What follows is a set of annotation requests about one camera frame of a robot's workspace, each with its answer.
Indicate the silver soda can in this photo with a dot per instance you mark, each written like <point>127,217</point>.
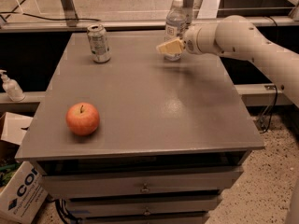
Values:
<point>97,36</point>

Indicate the white cardboard box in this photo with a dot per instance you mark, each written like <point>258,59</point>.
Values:
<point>22,196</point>

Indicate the white pump dispenser bottle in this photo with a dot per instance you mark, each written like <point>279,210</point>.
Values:
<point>11,87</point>

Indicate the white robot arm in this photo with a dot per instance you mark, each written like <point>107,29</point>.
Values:
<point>267,193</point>

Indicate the red apple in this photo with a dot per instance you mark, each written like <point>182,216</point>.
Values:
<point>82,119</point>

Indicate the blue plastic water bottle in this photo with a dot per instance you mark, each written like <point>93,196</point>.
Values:
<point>175,23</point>

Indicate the grey drawer cabinet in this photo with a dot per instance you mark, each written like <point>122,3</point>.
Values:
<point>171,137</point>

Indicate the grey metal frame post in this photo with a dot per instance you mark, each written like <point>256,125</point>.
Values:
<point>70,13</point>

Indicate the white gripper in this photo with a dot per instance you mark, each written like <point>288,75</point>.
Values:
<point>191,43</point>

